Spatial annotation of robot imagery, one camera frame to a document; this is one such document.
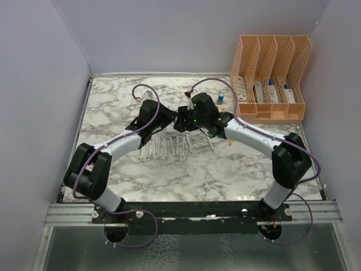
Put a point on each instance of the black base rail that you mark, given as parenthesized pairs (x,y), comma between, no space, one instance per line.
(178,218)

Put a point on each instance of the white box in organizer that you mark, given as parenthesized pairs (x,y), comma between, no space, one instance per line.
(241,90)

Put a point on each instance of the aluminium frame rail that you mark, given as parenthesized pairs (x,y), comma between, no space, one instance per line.
(80,214)

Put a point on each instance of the blue grey stamp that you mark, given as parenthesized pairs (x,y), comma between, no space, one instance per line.
(220,98)

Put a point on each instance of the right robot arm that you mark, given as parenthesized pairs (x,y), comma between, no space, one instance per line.
(287,153)

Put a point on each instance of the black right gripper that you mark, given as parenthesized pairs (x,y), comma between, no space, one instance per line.
(182,124)

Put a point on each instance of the red white box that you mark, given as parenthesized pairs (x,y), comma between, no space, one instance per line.
(289,94)

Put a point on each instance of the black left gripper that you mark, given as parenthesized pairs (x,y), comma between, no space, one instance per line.
(169,115)

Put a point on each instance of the orange file organizer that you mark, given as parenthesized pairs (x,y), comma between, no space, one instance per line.
(280,58)

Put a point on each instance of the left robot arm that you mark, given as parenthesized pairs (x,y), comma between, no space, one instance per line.
(89,168)

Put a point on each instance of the white marker grey cap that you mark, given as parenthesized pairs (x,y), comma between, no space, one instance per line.
(210,143)

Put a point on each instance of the blue white box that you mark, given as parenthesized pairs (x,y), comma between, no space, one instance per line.
(273,92)

